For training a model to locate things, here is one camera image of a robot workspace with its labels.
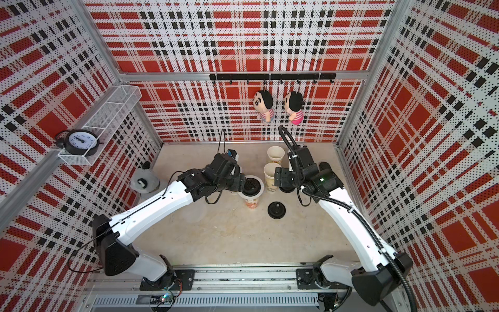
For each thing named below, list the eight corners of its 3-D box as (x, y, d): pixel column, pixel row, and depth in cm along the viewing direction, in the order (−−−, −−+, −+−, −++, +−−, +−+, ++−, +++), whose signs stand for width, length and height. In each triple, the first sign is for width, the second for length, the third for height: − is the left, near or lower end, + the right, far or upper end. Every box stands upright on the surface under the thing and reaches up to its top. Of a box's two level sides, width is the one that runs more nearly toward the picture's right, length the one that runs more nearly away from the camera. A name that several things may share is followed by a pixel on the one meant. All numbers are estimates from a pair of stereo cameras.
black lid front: (267, 219, 92) (267, 217, 90) (267, 203, 98) (267, 201, 96) (286, 219, 92) (286, 217, 90) (285, 203, 98) (285, 201, 96)
